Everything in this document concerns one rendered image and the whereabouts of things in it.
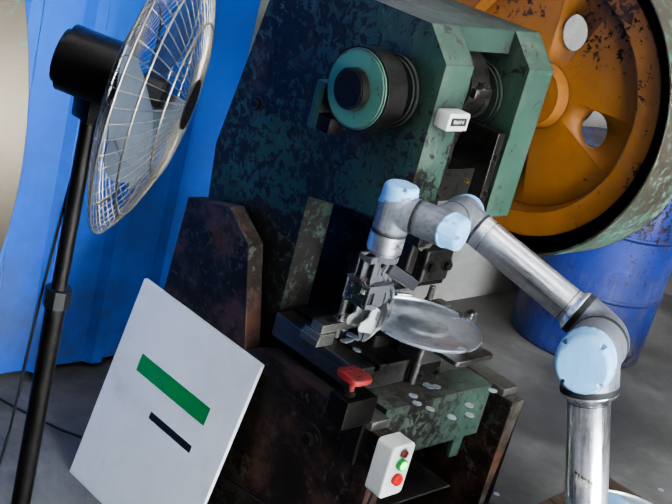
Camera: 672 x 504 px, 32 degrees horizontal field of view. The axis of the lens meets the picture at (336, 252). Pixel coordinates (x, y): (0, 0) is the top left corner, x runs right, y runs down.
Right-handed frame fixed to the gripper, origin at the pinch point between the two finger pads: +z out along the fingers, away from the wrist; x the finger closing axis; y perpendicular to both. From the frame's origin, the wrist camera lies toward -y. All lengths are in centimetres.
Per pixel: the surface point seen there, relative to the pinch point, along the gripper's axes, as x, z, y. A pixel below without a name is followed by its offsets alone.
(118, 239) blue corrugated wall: -132, 39, -30
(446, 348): 1.0, 7.1, -28.8
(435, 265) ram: -10.2, -9.0, -30.3
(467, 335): -2.5, 7.1, -40.5
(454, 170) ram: -14.6, -31.3, -32.6
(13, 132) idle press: 16, -53, 101
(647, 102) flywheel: 8, -57, -66
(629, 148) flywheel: 8, -45, -66
